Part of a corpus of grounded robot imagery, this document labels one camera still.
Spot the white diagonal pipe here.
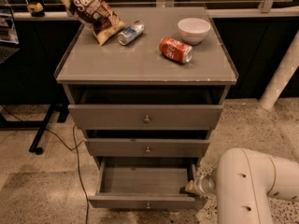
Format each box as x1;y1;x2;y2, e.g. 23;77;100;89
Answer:
259;31;299;110

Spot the brown chip bag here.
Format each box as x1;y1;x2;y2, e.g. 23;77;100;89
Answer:
60;0;125;46

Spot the grey middle drawer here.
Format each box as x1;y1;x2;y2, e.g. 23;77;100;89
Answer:
85;138;209;158

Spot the monitor at left edge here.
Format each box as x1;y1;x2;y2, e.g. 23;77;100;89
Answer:
0;0;19;45

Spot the grey drawer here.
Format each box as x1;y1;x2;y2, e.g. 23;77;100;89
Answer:
89;157;206;209
85;138;209;158
68;105;223;130

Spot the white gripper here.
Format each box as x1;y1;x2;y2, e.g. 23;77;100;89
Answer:
185;175;216;196

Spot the grey drawer cabinet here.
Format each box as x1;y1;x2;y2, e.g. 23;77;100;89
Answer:
54;6;240;179

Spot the blue silver soda can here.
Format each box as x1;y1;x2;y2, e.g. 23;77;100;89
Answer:
118;21;146;46

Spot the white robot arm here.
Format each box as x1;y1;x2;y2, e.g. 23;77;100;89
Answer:
184;148;299;224

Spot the white bowl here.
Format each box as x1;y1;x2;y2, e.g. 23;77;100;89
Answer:
178;18;211;45

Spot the black desk leg frame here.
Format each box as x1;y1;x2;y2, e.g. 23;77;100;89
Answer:
0;105;69;155

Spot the grey top drawer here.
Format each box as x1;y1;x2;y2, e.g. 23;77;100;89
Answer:
68;105;223;130

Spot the small object on ledge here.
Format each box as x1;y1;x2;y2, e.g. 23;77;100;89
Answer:
27;2;45;17

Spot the grey bottom drawer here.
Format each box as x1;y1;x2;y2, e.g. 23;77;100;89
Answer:
89;157;206;209

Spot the red cola can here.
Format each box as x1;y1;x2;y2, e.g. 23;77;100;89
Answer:
159;37;193;63

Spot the black floor cable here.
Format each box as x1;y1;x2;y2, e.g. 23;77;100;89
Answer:
0;105;90;224

